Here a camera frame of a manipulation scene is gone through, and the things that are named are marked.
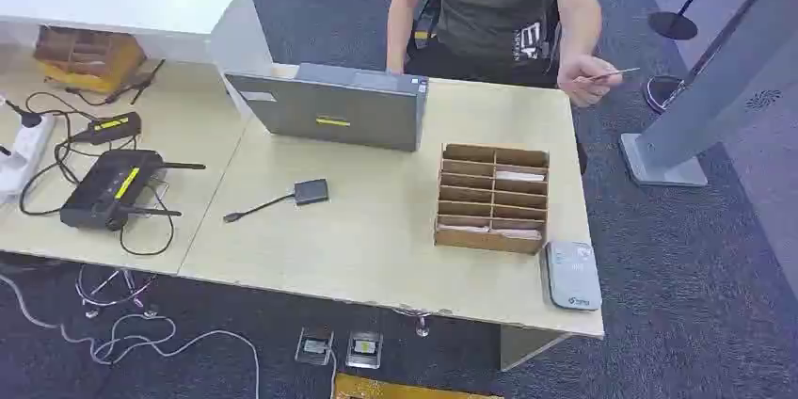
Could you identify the yellow board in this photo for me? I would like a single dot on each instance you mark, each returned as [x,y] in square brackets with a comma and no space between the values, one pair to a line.
[399,389]

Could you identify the person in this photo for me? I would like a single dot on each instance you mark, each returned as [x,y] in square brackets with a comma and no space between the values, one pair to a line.
[492,3]

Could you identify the grey card reader device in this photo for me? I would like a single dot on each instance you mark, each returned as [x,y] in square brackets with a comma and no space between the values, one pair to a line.
[572,274]

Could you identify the card in sorting box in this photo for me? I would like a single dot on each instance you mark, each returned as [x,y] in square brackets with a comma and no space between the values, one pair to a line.
[464,228]
[520,176]
[517,233]

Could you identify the wooden card sorting box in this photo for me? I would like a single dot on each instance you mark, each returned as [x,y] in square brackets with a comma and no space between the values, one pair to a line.
[492,200]

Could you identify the wooden organizer box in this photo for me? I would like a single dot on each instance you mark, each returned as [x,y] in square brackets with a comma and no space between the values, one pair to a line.
[87,56]

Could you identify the grey kiosk stand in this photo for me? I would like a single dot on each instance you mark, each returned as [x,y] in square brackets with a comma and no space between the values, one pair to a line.
[717,84]

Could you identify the white power strip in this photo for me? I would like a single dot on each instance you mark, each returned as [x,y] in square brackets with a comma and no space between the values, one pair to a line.
[22,156]

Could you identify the white shelf unit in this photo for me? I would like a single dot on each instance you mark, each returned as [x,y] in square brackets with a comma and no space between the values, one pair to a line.
[156,9]

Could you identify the small black box yellow label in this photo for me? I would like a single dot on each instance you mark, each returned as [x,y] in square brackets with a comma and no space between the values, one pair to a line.
[112,127]

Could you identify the grey laptop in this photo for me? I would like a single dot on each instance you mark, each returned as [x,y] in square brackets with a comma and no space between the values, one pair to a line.
[340,109]

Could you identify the white card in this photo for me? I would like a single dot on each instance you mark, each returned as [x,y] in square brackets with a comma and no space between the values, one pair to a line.
[614,73]

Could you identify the floor socket box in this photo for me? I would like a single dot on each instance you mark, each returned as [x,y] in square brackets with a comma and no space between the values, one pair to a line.
[314,346]
[364,349]

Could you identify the black router with antennas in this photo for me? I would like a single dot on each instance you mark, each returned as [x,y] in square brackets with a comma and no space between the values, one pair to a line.
[109,187]

